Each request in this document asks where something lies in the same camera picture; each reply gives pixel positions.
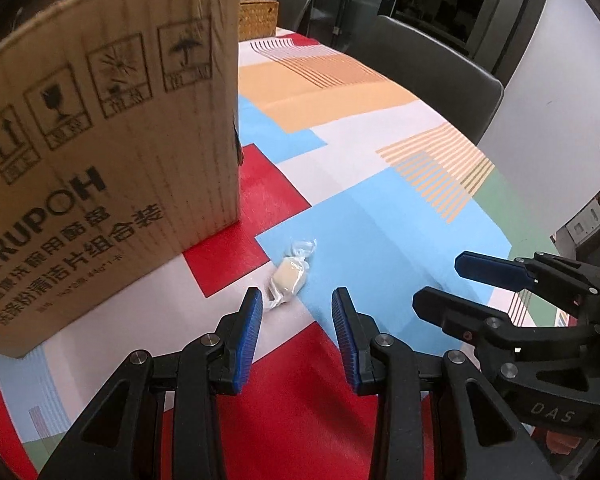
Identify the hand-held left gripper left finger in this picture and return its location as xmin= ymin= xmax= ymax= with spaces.
xmin=39 ymin=287 xmax=264 ymax=480

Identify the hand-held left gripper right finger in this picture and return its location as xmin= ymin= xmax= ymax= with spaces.
xmin=331 ymin=287 xmax=561 ymax=480

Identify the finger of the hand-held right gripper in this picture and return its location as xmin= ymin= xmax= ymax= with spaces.
xmin=454 ymin=251 xmax=600 ymax=321
xmin=411 ymin=287 xmax=600 ymax=361

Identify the white candy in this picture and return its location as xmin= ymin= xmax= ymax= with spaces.
xmin=264 ymin=237 xmax=318 ymax=308

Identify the brown cardboard box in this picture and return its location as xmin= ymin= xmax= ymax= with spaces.
xmin=0 ymin=0 xmax=246 ymax=360

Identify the person's right hand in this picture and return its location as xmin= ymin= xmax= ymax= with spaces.
xmin=544 ymin=427 xmax=588 ymax=456

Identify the colourful patchwork tablecloth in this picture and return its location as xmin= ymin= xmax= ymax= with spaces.
xmin=0 ymin=27 xmax=563 ymax=480

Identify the grey dining chair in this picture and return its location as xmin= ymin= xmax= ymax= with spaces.
xmin=250 ymin=0 xmax=312 ymax=28
xmin=345 ymin=15 xmax=505 ymax=146

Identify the wicker basket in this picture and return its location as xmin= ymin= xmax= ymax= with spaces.
xmin=238 ymin=0 xmax=280 ymax=42

